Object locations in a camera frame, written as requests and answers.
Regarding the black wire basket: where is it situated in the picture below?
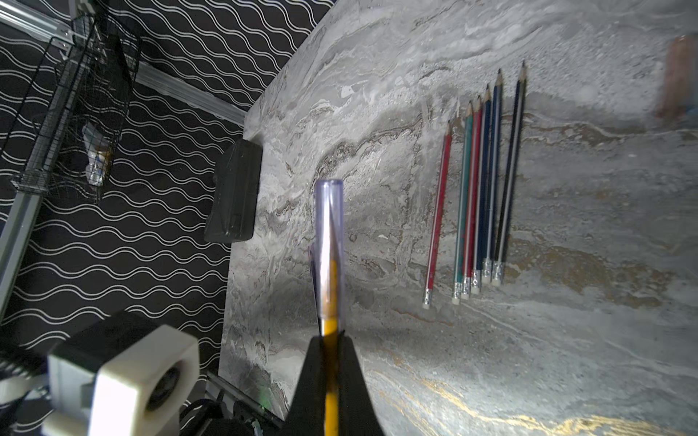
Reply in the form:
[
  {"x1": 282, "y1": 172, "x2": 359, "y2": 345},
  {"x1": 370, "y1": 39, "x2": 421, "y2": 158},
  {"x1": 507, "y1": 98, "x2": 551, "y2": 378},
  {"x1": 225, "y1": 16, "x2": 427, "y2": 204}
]
[{"x1": 6, "y1": 14, "x2": 141, "y2": 203}]

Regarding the black plastic case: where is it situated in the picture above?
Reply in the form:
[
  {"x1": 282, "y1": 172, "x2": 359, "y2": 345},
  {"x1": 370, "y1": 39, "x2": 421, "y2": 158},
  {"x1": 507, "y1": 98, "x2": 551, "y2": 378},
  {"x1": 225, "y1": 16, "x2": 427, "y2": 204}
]
[{"x1": 204, "y1": 139, "x2": 263, "y2": 243}]

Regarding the black pencil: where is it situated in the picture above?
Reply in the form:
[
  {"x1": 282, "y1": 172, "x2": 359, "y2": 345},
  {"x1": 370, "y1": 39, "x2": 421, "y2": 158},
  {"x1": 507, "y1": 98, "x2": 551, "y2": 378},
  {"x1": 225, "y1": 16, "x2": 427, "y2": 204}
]
[{"x1": 492, "y1": 61, "x2": 528, "y2": 286}]

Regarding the clear purple pencil cap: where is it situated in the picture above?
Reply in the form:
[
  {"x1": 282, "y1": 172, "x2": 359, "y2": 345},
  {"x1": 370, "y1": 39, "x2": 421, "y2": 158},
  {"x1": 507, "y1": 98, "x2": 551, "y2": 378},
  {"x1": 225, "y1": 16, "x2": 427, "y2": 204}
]
[{"x1": 314, "y1": 179, "x2": 344, "y2": 322}]

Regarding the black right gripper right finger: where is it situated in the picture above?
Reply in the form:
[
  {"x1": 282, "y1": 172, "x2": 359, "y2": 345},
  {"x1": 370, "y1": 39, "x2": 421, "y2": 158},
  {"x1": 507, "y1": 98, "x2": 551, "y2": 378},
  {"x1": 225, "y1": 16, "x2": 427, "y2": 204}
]
[{"x1": 338, "y1": 334, "x2": 385, "y2": 436}]

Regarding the clear pink pencil cap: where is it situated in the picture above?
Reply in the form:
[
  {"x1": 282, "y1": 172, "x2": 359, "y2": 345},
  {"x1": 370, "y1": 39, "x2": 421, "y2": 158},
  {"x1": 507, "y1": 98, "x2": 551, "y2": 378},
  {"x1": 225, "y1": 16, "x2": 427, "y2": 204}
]
[{"x1": 656, "y1": 33, "x2": 697, "y2": 122}]

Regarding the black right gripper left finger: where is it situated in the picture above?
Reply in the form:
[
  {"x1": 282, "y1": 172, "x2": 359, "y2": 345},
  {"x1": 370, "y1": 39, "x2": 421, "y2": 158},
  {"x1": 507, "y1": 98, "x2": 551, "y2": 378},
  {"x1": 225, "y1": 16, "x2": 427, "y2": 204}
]
[{"x1": 280, "y1": 336, "x2": 326, "y2": 436}]

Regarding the aluminium back rail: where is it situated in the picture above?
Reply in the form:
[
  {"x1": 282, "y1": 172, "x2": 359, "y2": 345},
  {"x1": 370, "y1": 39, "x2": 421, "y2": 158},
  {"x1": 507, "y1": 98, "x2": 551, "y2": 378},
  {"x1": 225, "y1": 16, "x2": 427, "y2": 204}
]
[{"x1": 1, "y1": 1, "x2": 245, "y2": 126}]

